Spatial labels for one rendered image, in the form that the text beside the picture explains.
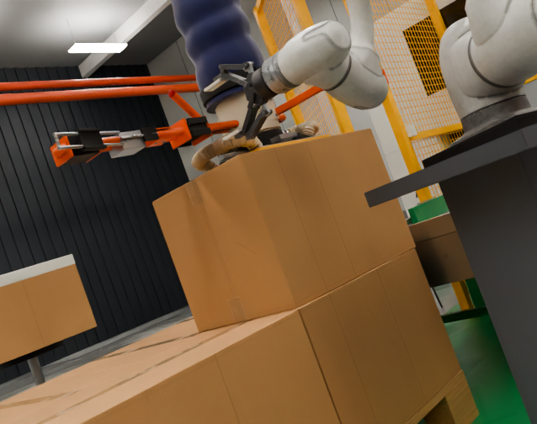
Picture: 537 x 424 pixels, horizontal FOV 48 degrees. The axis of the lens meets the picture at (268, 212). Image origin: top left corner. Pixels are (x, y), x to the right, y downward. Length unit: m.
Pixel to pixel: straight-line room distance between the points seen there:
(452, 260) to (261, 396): 0.87
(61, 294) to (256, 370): 2.07
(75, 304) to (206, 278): 1.70
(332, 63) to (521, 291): 0.66
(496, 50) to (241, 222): 0.70
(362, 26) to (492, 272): 0.65
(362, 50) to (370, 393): 0.84
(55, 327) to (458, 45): 2.43
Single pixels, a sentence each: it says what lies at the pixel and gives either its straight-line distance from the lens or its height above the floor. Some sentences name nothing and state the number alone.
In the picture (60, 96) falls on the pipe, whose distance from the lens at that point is 11.07.
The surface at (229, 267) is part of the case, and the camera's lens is 1.60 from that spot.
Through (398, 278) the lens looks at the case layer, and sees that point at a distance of 1.83.
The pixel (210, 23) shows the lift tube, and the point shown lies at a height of 1.37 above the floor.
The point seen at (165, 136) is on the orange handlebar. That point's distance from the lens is 1.61.
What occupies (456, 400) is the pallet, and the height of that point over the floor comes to 0.09.
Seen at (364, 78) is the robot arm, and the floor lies 0.99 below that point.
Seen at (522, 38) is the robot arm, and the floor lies 0.91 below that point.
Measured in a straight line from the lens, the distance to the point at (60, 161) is 1.48.
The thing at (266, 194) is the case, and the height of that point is 0.83.
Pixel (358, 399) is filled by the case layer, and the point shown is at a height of 0.28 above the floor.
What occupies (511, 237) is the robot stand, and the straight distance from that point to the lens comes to 1.44.
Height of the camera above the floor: 0.71
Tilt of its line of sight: 3 degrees up
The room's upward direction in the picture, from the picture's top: 20 degrees counter-clockwise
